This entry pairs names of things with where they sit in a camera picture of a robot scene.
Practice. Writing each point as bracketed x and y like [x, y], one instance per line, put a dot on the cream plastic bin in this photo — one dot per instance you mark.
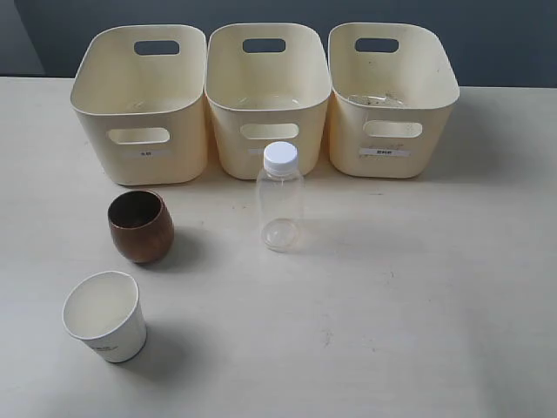
[393, 90]
[139, 94]
[266, 82]

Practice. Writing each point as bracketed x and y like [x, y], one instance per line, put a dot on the brown wooden cup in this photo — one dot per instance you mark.
[141, 226]

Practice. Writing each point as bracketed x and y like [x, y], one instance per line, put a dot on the middle cream plastic bin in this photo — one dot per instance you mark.
[266, 82]

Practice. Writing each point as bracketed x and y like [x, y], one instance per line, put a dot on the right cream plastic bin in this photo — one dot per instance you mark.
[393, 90]

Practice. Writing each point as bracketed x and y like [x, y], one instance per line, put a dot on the left cream plastic bin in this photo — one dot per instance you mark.
[139, 94]

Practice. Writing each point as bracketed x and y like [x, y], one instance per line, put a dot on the white paper cup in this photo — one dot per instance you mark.
[104, 312]

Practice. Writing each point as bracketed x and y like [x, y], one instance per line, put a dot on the clear plastic bottle white cap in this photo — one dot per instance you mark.
[279, 193]

